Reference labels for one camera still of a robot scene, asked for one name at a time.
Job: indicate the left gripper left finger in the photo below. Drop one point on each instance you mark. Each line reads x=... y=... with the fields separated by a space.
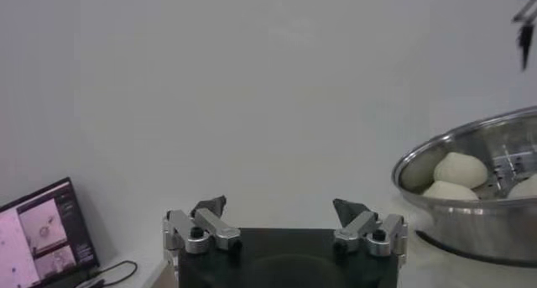
x=210 y=227

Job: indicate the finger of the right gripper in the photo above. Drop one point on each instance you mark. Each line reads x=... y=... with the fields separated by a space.
x=525 y=42

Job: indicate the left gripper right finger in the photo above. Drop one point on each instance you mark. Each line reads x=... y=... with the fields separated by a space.
x=357 y=227

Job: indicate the white steamed baozi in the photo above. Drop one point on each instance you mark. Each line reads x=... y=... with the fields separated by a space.
x=460 y=170
x=451 y=192
x=523 y=188

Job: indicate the stainless steel steamer basket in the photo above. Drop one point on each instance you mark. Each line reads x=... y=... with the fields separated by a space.
x=461 y=226

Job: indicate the laptop screen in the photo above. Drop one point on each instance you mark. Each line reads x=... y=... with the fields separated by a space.
x=38 y=239

